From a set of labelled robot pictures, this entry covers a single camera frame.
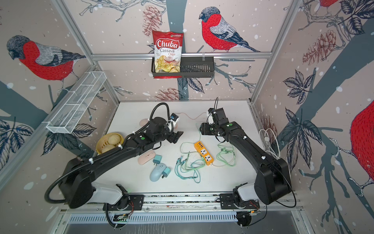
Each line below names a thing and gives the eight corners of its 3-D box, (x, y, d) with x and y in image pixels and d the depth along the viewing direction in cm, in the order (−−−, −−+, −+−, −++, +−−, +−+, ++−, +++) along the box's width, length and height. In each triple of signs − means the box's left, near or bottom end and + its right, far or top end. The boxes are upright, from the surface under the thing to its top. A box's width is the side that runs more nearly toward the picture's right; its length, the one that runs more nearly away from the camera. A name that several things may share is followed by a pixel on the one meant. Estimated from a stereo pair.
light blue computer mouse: (148, 179, 83) (147, 177, 81) (158, 162, 89) (157, 160, 87) (157, 183, 82) (156, 182, 79) (166, 166, 88) (165, 164, 85)
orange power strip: (207, 166, 87) (207, 165, 85) (193, 145, 96) (193, 143, 94) (214, 162, 88) (215, 160, 87) (199, 141, 98) (199, 139, 96)
